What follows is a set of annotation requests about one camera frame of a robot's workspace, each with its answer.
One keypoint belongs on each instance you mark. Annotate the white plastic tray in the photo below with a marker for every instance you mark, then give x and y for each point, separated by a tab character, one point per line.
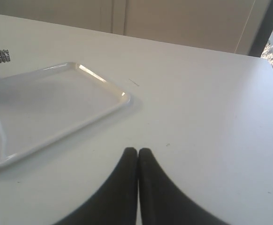
41	107

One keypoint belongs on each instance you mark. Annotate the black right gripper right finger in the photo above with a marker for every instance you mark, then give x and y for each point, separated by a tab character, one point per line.
162	202

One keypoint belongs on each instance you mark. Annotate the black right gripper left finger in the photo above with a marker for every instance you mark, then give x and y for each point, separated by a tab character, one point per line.
115	202

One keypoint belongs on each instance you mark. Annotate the dark window frame post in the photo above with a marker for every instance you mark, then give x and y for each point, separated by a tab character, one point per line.
263	33

